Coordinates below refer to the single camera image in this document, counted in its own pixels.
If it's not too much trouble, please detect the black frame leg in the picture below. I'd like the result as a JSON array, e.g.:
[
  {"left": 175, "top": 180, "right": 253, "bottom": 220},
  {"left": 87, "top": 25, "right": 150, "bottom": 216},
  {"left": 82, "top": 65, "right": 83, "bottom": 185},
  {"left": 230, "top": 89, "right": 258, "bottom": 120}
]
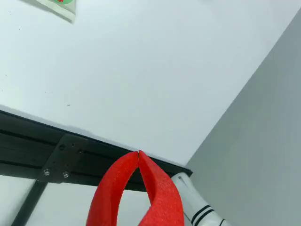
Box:
[{"left": 10, "top": 180, "right": 48, "bottom": 226}]

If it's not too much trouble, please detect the white tube with black stripes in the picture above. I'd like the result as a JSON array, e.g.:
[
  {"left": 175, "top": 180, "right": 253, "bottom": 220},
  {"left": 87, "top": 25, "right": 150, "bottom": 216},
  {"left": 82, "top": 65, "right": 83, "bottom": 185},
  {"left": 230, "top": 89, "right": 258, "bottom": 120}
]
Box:
[{"left": 171, "top": 172, "right": 234, "bottom": 226}]

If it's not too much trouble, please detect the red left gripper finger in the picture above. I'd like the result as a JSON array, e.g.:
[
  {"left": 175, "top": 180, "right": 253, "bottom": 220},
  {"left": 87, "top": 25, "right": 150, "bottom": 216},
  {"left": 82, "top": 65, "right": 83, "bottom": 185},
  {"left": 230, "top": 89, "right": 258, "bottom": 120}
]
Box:
[{"left": 86, "top": 151, "right": 139, "bottom": 226}]

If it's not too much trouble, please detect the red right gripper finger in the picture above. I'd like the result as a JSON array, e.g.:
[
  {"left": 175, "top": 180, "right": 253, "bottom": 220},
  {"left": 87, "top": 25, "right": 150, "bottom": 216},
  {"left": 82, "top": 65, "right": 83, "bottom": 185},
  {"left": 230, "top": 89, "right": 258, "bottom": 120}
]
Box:
[{"left": 137, "top": 149, "right": 185, "bottom": 226}]

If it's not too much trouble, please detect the black aluminium frame rail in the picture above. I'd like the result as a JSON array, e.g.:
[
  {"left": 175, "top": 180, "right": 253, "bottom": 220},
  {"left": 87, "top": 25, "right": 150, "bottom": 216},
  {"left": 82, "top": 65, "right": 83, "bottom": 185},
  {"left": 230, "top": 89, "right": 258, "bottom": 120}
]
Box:
[{"left": 0, "top": 110, "right": 193, "bottom": 193}]

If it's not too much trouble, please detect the sunflower seed snack packet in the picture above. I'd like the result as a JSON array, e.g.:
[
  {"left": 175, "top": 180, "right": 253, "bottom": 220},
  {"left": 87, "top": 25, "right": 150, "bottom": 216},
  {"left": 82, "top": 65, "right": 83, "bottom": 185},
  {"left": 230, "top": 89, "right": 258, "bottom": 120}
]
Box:
[{"left": 36, "top": 0, "right": 77, "bottom": 24}]

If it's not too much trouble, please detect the black corner bracket plate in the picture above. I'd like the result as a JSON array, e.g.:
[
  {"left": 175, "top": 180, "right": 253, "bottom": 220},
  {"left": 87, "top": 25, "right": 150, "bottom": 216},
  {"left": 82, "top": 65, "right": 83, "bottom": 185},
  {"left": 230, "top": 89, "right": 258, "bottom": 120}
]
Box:
[{"left": 36, "top": 133, "right": 89, "bottom": 184}]

